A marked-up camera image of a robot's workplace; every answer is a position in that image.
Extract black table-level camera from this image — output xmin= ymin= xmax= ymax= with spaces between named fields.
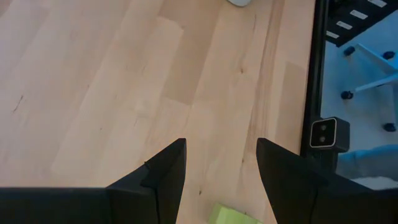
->
xmin=309 ymin=116 xmax=351 ymax=153

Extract black panel with white labels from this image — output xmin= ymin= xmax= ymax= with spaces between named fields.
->
xmin=325 ymin=0 xmax=398 ymax=48

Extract black aluminium table frame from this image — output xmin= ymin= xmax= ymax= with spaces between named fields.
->
xmin=300 ymin=0 xmax=330 ymax=159

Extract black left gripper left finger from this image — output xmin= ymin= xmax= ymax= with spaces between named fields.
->
xmin=105 ymin=138 xmax=187 ymax=224

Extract green foam block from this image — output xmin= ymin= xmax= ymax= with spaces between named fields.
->
xmin=207 ymin=203 xmax=264 ymax=224

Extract white office chair base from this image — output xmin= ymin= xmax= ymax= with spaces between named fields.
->
xmin=340 ymin=42 xmax=398 ymax=132

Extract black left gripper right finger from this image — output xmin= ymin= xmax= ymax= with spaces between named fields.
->
xmin=256 ymin=138 xmax=374 ymax=224

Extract white translucent plastic bin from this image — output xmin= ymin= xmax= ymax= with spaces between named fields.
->
xmin=226 ymin=0 xmax=253 ymax=7

